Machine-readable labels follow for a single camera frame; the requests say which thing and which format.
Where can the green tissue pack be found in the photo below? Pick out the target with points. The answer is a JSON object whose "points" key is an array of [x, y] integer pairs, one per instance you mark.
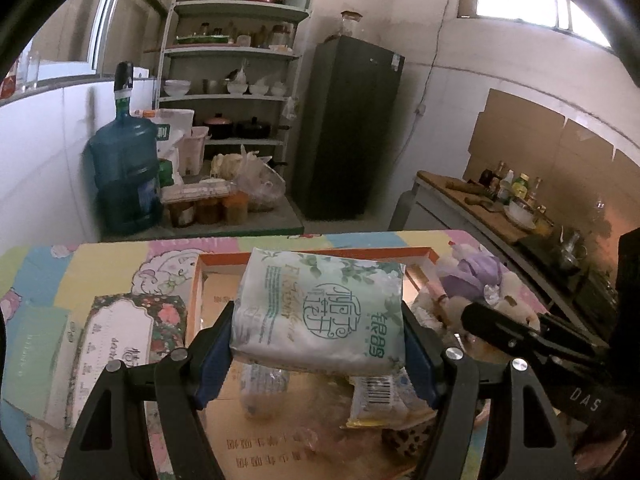
{"points": [[320, 314]]}

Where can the black refrigerator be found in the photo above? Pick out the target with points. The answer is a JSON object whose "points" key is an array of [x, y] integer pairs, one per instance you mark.
{"points": [[349, 102]]}

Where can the white plastic bin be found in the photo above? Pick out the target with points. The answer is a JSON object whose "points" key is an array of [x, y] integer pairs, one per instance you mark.
{"points": [[191, 151]]}

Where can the white bowl on counter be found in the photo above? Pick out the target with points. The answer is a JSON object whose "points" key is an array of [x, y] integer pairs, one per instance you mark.
{"points": [[520, 215]]}

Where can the blue water jug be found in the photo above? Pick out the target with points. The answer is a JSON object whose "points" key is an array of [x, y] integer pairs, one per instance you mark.
{"points": [[126, 165]]}

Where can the white fluffy plush toy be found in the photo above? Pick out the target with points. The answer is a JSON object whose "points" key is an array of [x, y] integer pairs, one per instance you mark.
{"points": [[478, 276]]}

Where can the metal kettle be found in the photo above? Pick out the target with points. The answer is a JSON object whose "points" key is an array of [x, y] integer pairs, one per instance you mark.
{"points": [[571, 251]]}

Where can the glass jar on refrigerator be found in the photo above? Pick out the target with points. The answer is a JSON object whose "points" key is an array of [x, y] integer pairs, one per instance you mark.
{"points": [[350, 23]]}

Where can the colourful cartoon table mat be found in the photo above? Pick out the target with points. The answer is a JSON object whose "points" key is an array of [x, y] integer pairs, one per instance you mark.
{"points": [[71, 277]]}

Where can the floral secret garden box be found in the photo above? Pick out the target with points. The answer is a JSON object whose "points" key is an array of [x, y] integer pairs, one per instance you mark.
{"points": [[133, 329]]}

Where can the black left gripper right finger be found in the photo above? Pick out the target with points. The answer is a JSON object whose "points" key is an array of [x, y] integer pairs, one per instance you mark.
{"points": [[523, 440]]}

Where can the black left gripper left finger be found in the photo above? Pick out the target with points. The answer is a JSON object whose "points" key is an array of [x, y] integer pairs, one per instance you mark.
{"points": [[111, 439]]}

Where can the yellow barcode packet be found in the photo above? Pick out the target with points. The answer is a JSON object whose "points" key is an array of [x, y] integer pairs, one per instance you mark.
{"points": [[387, 402]]}

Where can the white metal shelf rack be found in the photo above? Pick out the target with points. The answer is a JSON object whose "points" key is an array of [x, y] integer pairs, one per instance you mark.
{"points": [[236, 64]]}

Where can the wooden cutting board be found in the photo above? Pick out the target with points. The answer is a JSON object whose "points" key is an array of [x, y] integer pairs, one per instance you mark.
{"points": [[473, 207]]}

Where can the mint green box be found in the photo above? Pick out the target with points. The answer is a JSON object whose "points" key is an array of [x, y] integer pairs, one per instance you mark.
{"points": [[35, 337]]}

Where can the leopard print fabric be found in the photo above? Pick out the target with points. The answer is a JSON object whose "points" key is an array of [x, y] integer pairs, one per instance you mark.
{"points": [[408, 443]]}

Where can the white teddy bear plush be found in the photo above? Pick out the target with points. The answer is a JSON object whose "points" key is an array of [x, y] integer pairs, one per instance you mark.
{"points": [[433, 309]]}

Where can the clear plastic bag with food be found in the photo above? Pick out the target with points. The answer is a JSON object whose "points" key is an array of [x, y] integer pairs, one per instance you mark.
{"points": [[251, 175]]}

